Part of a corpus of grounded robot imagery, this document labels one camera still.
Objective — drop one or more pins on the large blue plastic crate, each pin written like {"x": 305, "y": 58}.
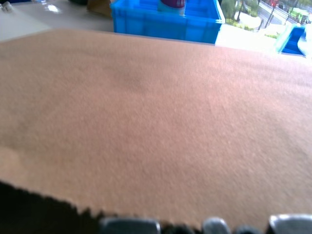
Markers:
{"x": 151, "y": 26}

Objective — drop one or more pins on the brown felt mat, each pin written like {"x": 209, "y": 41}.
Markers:
{"x": 156, "y": 117}

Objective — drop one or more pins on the green bus outside window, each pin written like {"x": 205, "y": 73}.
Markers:
{"x": 300, "y": 14}

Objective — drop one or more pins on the brown cardboard piece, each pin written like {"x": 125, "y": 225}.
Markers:
{"x": 101, "y": 7}

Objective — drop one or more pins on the small blue plastic crate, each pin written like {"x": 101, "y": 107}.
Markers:
{"x": 293, "y": 41}

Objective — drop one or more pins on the purple and blue bottle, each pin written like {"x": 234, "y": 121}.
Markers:
{"x": 170, "y": 6}

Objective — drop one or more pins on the small white object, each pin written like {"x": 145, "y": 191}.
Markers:
{"x": 5, "y": 6}

